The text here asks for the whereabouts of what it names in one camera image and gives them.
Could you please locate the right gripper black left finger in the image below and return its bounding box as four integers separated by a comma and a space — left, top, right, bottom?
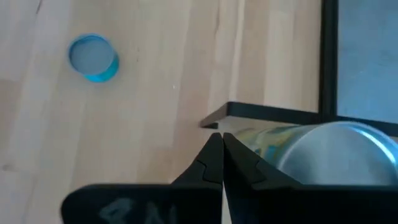
60, 132, 224, 224

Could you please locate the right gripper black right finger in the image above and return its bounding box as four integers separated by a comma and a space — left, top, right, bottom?
222, 132, 398, 224

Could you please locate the yellow green label can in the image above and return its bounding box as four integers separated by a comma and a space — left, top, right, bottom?
231, 120, 398, 187

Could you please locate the blue label can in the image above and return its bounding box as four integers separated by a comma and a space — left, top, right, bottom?
67, 33, 120, 83

